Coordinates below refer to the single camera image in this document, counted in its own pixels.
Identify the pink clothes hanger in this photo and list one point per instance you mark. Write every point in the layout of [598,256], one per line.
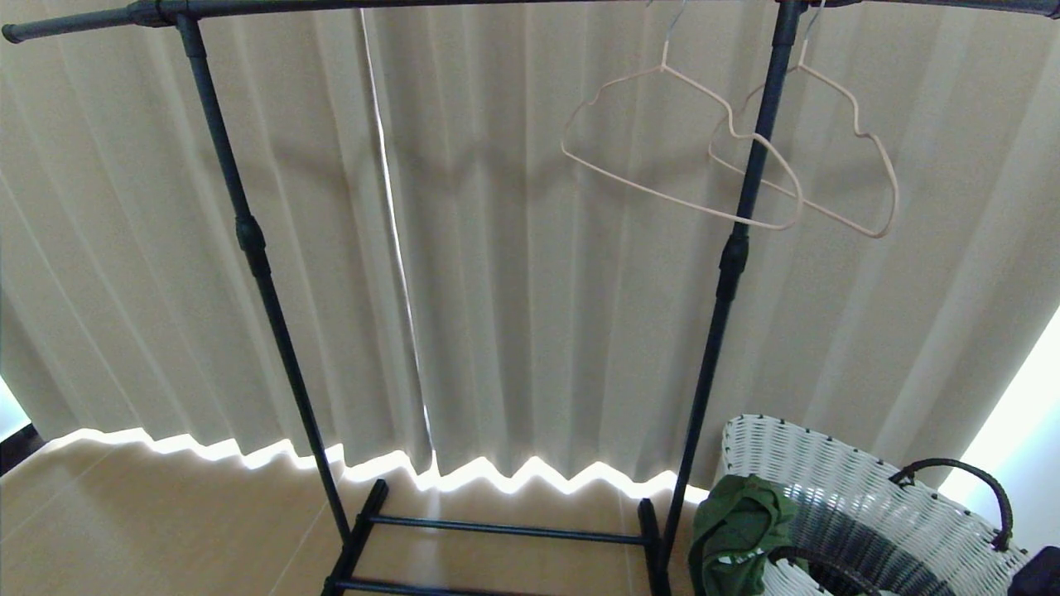
[664,60]
[802,56]

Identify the black clothes rack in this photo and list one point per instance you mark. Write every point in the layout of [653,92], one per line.
[250,240]

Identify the white laundry basket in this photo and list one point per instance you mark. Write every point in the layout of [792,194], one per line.
[828,463]

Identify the beige curtain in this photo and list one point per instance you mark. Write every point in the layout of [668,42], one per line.
[538,331]

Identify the green garment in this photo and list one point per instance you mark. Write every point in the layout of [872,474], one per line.
[733,530]

